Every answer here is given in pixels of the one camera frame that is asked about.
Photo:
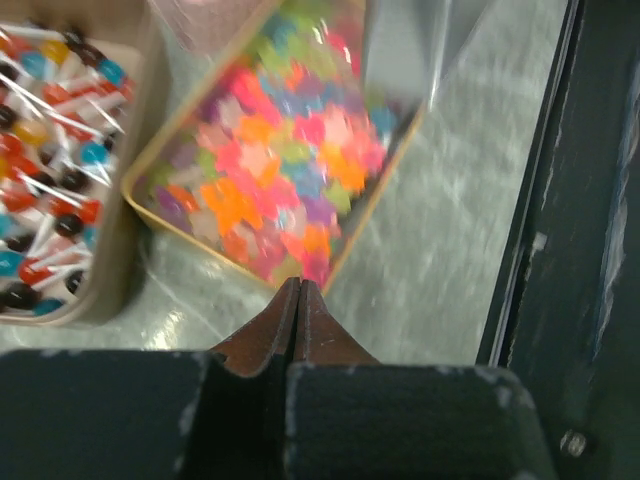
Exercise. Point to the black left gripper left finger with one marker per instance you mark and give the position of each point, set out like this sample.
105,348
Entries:
250,349

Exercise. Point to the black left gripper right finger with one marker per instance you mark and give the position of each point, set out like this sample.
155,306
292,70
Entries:
320,338

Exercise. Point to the metal candy scoop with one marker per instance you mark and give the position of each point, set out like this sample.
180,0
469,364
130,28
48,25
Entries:
410,46

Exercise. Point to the gold tin with gummy stars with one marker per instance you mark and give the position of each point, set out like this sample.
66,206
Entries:
277,160

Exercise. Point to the gold tin with lollipops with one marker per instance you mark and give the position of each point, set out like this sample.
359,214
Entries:
82,90

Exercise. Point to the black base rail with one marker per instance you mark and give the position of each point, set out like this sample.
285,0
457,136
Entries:
564,315

